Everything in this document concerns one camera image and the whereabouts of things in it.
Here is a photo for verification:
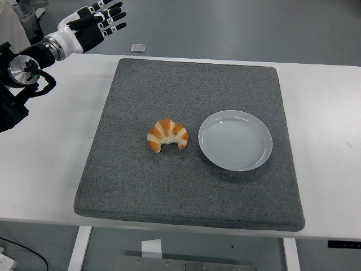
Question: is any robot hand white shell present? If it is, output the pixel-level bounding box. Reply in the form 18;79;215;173
45;1;127;59

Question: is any croissant bread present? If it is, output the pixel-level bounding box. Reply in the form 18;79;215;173
147;119;189;154

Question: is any pale blue round plate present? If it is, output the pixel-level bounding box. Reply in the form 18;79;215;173
197;110;274;172

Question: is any grey metal plate with screws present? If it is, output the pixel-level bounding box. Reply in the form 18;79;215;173
114;255;257;271

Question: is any bin with clear bag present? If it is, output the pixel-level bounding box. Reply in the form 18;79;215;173
12;3;46;43

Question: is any white cloth cover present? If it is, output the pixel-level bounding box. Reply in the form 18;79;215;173
0;0;21;54

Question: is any grey felt mat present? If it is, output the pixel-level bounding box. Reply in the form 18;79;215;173
73;58;306;233

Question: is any white table leg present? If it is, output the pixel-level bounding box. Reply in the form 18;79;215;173
283;238;301;271
67;225;93;271

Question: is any white power strip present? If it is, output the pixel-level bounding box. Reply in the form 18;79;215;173
0;247;16;271

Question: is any black table control panel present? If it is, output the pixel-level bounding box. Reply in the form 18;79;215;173
327;239;361;249

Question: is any black floor cable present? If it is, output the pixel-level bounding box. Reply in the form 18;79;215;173
0;236;49;271

